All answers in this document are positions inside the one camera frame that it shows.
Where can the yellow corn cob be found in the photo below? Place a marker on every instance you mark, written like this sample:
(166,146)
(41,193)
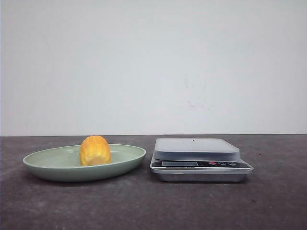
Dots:
(94,150)

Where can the green oval plate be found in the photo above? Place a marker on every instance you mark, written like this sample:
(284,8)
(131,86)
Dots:
(62,164)

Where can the silver digital kitchen scale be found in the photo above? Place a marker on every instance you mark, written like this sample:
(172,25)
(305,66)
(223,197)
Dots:
(198,160)

